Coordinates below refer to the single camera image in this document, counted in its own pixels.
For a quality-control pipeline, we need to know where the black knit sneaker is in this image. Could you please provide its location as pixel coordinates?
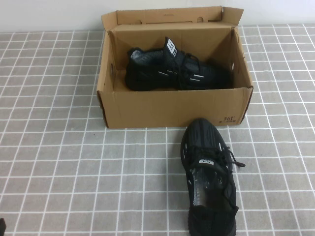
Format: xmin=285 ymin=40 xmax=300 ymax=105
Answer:
xmin=180 ymin=118 xmax=246 ymax=236

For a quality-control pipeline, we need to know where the brown cardboard shoe box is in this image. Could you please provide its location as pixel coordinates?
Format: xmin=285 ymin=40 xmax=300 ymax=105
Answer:
xmin=95 ymin=6 xmax=254 ymax=129

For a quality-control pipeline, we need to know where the black sneaker white tongue label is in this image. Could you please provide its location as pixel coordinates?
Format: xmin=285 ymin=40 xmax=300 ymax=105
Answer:
xmin=124 ymin=36 xmax=234 ymax=91

